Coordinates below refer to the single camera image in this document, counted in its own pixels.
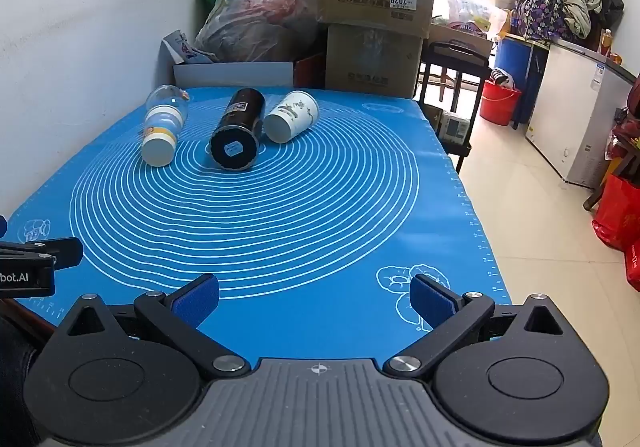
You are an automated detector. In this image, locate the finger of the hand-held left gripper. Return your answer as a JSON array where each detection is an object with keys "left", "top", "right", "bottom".
[{"left": 0, "top": 237, "right": 84, "bottom": 271}]

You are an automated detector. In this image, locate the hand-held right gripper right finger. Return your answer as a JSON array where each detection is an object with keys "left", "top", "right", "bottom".
[{"left": 383, "top": 273, "right": 587, "bottom": 381}]

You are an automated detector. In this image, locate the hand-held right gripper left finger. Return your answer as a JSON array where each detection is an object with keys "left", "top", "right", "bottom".
[{"left": 50, "top": 274, "right": 252, "bottom": 381}]

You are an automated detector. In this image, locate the white paper cup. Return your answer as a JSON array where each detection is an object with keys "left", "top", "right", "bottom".
[{"left": 263, "top": 91, "right": 320, "bottom": 144}]

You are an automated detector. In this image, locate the black cylindrical cup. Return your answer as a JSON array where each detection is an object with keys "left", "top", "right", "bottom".
[{"left": 208, "top": 88, "right": 267, "bottom": 172}]

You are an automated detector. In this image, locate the blue silicone mat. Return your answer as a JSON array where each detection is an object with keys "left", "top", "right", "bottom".
[{"left": 7, "top": 86, "right": 514, "bottom": 364}]

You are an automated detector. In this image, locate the clear plastic bottle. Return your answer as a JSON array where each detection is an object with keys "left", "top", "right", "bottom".
[{"left": 141, "top": 84, "right": 192, "bottom": 166}]

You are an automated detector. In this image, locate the small white box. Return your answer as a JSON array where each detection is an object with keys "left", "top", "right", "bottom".
[{"left": 439, "top": 110, "right": 474, "bottom": 144}]

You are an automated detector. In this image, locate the red shopping bag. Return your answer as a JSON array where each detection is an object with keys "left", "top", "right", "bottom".
[{"left": 592, "top": 174, "right": 640, "bottom": 253}]

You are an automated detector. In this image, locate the red bucket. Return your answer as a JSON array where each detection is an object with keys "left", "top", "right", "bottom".
[{"left": 479, "top": 79, "right": 522, "bottom": 126}]

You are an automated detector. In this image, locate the white open box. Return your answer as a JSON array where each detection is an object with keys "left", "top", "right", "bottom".
[{"left": 173, "top": 61, "right": 296, "bottom": 89}]

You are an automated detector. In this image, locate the white chest freezer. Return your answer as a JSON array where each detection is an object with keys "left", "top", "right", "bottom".
[{"left": 524, "top": 37, "right": 639, "bottom": 188}]

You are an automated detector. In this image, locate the small printed carton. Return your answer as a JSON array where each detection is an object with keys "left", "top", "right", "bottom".
[{"left": 162, "top": 30, "right": 221, "bottom": 66}]

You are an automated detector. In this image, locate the plain cardboard box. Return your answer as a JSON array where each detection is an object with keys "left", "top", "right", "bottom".
[{"left": 325, "top": 23, "right": 425, "bottom": 99}]

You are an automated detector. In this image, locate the black chair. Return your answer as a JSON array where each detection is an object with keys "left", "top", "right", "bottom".
[{"left": 416, "top": 41, "right": 494, "bottom": 173}]

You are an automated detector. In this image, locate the red cardboard box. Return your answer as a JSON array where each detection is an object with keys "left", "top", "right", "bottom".
[{"left": 294, "top": 54, "right": 327, "bottom": 89}]

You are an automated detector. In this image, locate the blue barrel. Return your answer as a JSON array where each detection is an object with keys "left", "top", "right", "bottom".
[{"left": 494, "top": 34, "right": 549, "bottom": 128}]

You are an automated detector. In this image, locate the open cardboard box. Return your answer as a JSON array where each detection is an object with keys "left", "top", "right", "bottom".
[{"left": 429, "top": 22, "right": 496, "bottom": 58}]

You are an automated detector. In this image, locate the clear plastic bag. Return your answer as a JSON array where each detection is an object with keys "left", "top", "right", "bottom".
[{"left": 194, "top": 0, "right": 321, "bottom": 64}]

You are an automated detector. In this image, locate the purple floral bag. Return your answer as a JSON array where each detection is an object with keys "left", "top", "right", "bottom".
[{"left": 512, "top": 0, "right": 577, "bottom": 44}]

